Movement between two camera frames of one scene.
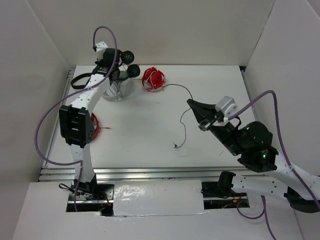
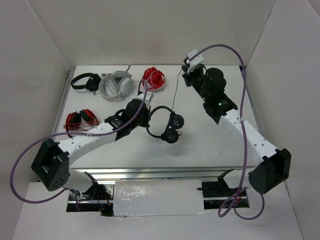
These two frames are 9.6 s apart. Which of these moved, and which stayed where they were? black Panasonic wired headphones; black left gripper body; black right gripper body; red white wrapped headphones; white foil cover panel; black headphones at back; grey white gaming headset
Moved: black right gripper body; black left gripper body; black Panasonic wired headphones
Stayed: red white wrapped headphones; black headphones at back; grey white gaming headset; white foil cover panel
